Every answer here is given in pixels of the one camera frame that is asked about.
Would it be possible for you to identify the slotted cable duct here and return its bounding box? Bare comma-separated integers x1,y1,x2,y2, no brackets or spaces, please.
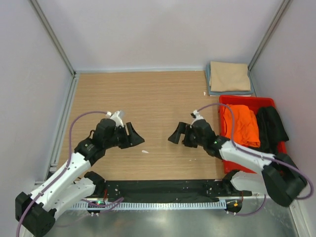
69,199,227,211

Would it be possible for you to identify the black t shirt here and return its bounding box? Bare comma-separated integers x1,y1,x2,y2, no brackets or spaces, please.
255,106,289,154

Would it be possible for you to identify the red plastic bin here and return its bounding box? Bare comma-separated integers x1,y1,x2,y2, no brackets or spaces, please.
219,95,288,175

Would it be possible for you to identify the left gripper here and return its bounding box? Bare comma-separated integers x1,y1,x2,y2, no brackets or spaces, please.
104,121,144,149

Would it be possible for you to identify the right aluminium frame post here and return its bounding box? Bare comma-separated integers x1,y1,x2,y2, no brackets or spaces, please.
248,0,293,72

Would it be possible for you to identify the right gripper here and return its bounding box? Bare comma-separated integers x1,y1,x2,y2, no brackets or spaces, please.
168,121,206,148

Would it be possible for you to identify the aluminium frame post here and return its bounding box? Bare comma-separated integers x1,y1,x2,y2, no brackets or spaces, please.
29,0,76,78
248,0,293,72

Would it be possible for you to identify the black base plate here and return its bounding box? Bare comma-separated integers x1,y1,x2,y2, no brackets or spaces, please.
105,179,252,198

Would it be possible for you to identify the folded blue t shirt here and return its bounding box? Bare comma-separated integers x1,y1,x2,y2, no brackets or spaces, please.
205,63,254,96

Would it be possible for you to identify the beige t shirt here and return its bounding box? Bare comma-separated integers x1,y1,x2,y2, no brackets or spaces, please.
210,61,251,92

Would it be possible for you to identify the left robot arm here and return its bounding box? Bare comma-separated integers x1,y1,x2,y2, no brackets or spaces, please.
15,115,145,237

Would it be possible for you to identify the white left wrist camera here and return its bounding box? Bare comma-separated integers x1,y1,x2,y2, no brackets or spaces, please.
105,110,124,127

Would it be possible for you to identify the left aluminium frame post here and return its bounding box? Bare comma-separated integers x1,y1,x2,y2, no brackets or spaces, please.
29,0,76,78

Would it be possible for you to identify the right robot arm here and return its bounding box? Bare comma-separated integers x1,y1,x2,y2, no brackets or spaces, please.
168,119,308,207

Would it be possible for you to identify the orange t shirt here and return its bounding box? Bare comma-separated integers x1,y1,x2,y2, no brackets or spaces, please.
221,104,260,148

